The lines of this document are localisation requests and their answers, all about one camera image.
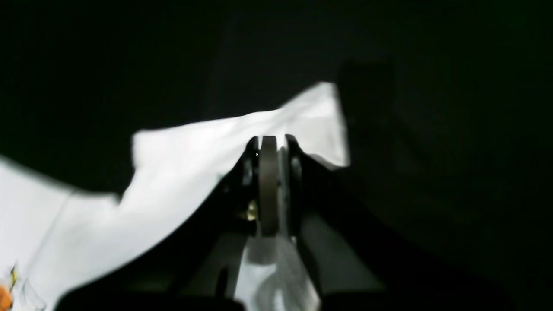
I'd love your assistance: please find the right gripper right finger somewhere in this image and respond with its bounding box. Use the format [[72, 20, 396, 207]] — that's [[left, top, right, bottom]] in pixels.
[[285, 134, 514, 311]]

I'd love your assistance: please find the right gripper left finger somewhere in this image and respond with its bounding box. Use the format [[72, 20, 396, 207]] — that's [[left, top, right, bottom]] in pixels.
[[57, 136, 278, 311]]

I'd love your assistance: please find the white printed t-shirt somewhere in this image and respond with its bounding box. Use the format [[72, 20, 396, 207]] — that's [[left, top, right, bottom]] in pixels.
[[0, 82, 350, 311]]

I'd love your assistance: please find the black table cloth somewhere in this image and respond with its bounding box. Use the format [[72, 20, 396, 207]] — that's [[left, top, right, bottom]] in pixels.
[[1, 0, 552, 311]]

